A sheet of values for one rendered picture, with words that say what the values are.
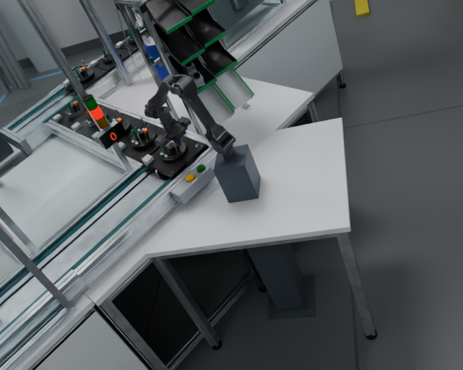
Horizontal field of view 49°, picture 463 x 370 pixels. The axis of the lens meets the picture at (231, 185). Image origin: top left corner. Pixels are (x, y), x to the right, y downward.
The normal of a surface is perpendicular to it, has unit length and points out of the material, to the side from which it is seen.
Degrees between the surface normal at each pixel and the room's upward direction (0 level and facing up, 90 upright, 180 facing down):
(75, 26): 90
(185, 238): 0
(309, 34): 90
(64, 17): 90
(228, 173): 90
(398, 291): 0
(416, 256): 0
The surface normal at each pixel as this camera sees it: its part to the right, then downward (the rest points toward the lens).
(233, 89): 0.16, -0.21
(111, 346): 0.68, 0.29
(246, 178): -0.11, 0.70
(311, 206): -0.32, -0.70
